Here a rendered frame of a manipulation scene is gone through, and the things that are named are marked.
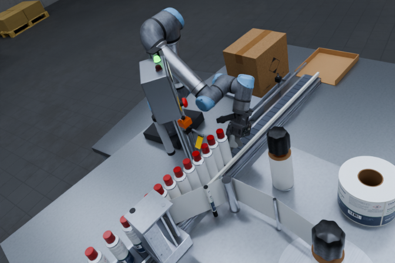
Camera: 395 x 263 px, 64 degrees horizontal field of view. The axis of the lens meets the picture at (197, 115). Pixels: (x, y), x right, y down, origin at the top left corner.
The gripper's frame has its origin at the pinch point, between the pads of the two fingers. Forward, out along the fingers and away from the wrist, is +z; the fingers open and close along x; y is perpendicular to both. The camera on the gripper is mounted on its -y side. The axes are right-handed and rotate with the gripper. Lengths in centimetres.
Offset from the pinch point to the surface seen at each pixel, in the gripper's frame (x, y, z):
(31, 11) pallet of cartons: 155, -742, -15
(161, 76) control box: -45, 0, -36
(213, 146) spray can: -14.3, 1.5, -4.6
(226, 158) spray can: -4.9, 2.5, 3.2
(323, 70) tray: 81, 1, -35
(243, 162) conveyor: 4.5, 5.8, 6.2
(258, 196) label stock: -21.0, 31.6, 1.6
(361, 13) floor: 338, -76, -87
